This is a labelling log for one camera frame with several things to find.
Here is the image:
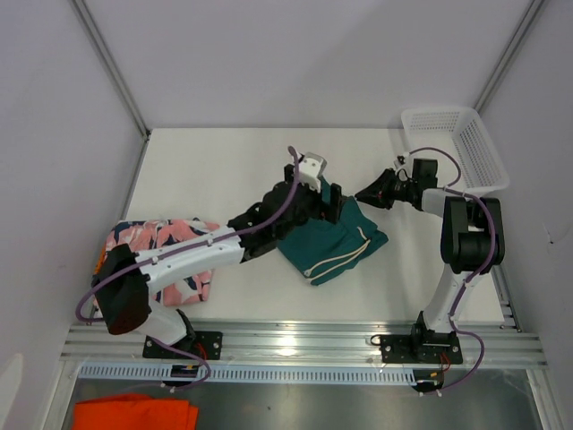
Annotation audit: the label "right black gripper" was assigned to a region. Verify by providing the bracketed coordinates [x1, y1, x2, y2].
[355, 168, 417, 210]

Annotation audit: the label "teal green shorts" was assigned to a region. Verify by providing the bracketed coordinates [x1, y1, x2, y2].
[278, 197, 389, 286]

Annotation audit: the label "pink patterned shorts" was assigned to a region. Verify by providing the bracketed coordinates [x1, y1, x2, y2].
[96, 218, 220, 308]

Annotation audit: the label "patterned orange blue shorts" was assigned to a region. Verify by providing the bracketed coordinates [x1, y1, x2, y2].
[94, 248, 107, 275]

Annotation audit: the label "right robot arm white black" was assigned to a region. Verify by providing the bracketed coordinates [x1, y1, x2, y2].
[355, 159, 505, 362]

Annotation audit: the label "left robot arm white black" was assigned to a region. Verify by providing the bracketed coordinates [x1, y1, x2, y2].
[93, 165, 344, 358]

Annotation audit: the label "folded orange shorts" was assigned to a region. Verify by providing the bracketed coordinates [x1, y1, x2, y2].
[72, 393, 199, 430]

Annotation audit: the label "white plastic basket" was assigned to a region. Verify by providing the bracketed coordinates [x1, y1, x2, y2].
[401, 106, 509, 196]

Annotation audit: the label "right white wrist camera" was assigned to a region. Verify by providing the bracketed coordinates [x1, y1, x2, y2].
[393, 152, 410, 172]

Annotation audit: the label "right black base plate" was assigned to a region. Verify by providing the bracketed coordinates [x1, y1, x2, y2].
[370, 332, 463, 365]

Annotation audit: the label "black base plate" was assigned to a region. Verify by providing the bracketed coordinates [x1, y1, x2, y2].
[370, 332, 463, 365]
[142, 331, 224, 360]

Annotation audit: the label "aluminium mounting rail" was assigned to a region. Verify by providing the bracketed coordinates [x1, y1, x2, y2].
[60, 320, 548, 369]

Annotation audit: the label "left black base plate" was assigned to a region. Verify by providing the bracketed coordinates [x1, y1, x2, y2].
[142, 331, 224, 360]

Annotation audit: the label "white slotted cable duct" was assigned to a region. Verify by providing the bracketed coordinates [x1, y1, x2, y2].
[78, 362, 416, 386]

